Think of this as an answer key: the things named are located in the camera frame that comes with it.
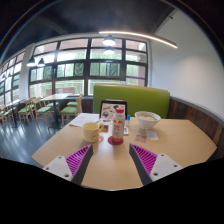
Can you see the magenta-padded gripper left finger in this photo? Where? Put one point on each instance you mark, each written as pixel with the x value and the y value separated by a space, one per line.
pixel 79 160

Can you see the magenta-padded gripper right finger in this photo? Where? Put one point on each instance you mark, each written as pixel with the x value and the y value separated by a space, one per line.
pixel 145 160

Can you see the clear red-capped drink bottle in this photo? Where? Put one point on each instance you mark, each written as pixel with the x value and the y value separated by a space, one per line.
pixel 118 125

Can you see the pink packet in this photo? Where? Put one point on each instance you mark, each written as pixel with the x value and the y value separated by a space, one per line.
pixel 140 138

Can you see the white packet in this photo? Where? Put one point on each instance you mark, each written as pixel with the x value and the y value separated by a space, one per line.
pixel 152 135

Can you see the cream yellow mug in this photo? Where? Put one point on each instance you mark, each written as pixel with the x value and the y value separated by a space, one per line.
pixel 90 132

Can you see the small white device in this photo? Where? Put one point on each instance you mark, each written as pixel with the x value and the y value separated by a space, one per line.
pixel 126 130

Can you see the flat round red coaster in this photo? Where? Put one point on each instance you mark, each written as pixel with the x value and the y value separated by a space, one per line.
pixel 115 142

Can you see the white bowl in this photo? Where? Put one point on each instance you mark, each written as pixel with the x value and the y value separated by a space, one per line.
pixel 147 120

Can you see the open white booklet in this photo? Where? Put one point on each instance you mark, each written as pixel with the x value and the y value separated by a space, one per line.
pixel 83 119

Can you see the colourful sticker sheet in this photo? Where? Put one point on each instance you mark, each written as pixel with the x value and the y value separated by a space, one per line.
pixel 106 126

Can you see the small blue-capped tube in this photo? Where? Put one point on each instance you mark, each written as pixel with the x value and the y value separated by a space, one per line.
pixel 128 119

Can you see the wooden chairs with green seats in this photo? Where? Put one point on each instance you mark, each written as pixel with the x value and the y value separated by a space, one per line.
pixel 68 110

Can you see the black-framed picture stand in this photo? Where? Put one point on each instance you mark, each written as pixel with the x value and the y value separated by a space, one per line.
pixel 108 108

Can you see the green bench backrest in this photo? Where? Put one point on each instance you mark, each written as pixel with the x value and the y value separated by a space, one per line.
pixel 143 100

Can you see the wooden dining table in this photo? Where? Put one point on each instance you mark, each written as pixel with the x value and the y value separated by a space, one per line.
pixel 15 103
pixel 56 97

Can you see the black pendant ceiling lamps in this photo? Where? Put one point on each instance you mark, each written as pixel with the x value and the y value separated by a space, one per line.
pixel 109 41

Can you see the long curved light strip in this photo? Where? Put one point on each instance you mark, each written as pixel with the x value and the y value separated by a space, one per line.
pixel 146 35

